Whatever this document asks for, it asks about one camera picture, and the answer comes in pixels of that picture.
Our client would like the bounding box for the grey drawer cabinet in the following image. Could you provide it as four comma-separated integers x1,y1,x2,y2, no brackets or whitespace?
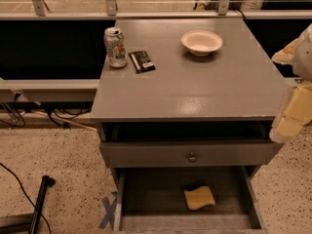
92,18,287,234

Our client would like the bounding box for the soda can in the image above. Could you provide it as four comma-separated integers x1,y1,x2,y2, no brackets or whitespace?
104,27,128,68

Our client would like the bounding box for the grey drawer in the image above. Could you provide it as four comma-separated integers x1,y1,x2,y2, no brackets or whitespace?
114,167,268,234
100,121,282,168

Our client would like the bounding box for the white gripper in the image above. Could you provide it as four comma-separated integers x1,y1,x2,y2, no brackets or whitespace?
269,23,312,143

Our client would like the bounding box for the grey top drawer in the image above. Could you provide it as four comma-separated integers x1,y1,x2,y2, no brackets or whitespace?
100,121,282,168

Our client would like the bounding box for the grey middle drawer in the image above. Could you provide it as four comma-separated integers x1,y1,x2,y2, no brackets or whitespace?
114,167,268,234

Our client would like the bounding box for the black floor cable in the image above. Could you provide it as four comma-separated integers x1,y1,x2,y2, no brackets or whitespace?
0,162,53,234

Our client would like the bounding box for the yellow sponge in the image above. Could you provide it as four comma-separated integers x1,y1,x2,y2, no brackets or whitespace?
184,186,215,211

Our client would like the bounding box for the blue tape cross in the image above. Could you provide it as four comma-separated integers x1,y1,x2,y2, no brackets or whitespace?
99,191,118,229

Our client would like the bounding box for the grey metal railing frame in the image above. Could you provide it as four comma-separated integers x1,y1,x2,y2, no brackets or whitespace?
1,0,311,102

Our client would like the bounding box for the black metal stand leg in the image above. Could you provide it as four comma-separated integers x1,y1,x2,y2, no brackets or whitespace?
0,175,56,234

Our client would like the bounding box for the white bowl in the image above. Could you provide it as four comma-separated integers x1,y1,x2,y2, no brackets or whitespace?
181,30,223,57

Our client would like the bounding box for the black snack bar packet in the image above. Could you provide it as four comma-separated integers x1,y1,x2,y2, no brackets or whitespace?
129,51,156,74

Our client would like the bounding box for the round metal drawer knob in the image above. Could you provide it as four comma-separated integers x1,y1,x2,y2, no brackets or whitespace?
188,153,197,163

